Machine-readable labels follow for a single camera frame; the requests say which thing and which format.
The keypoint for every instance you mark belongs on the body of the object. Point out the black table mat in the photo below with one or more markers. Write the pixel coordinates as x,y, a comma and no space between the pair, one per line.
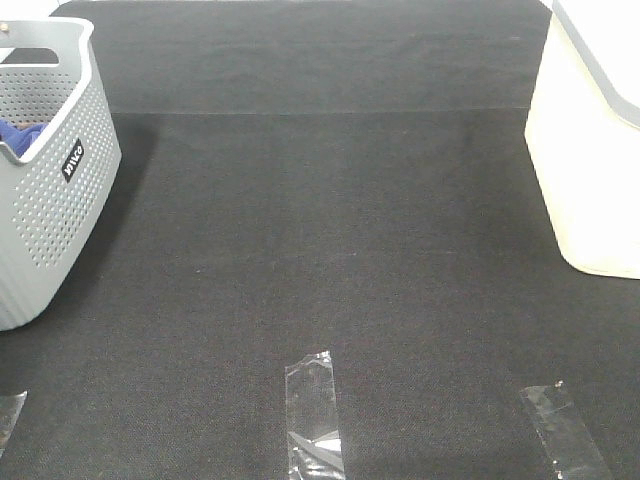
308,176

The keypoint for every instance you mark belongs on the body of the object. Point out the middle clear tape strip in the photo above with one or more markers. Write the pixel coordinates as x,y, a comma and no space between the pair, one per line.
312,422

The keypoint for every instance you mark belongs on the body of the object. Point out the clear tape strip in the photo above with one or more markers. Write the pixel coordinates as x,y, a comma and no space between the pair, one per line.
312,422
10,409
571,450

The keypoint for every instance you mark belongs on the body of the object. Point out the grey perforated laundry basket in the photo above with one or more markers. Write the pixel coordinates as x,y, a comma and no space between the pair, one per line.
52,194

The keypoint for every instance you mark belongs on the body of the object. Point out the white plastic basket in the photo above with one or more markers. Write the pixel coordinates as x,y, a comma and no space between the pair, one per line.
582,133

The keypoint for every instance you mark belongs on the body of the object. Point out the blue cloth in basket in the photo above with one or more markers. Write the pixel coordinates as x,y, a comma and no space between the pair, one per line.
20,137

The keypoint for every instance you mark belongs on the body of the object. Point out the right clear tape strip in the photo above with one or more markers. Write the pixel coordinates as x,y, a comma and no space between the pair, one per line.
571,450

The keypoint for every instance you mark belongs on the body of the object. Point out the left clear tape strip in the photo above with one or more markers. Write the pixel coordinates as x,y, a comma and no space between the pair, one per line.
10,409

